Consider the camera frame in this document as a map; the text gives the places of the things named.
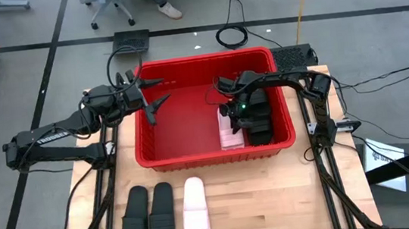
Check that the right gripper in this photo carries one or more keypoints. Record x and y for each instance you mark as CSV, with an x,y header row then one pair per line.
x,y
240,112

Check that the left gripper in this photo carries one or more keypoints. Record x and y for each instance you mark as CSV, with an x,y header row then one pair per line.
x,y
133,99

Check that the pink slide sandal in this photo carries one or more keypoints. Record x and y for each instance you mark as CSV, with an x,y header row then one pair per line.
x,y
232,140
196,214

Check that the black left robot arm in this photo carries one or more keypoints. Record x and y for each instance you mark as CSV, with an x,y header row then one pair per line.
x,y
60,152

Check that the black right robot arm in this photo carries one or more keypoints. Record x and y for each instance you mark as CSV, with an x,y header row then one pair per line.
x,y
273,77

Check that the red plastic bin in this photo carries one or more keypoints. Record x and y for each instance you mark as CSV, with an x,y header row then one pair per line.
x,y
187,131

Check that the black mesh foot pedal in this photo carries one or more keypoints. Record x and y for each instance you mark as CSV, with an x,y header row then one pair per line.
x,y
290,57
130,42

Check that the person's white shoe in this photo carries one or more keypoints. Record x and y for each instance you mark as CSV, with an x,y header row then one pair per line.
x,y
170,10

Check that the office chair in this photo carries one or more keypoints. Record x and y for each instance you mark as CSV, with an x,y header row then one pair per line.
x,y
110,0

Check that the white printed box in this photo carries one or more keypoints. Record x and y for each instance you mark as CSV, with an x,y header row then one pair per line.
x,y
380,157

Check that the black aluminium frame rail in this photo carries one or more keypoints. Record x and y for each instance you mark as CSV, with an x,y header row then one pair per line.
x,y
327,193
111,189

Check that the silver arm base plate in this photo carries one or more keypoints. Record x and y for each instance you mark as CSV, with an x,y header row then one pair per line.
x,y
352,125

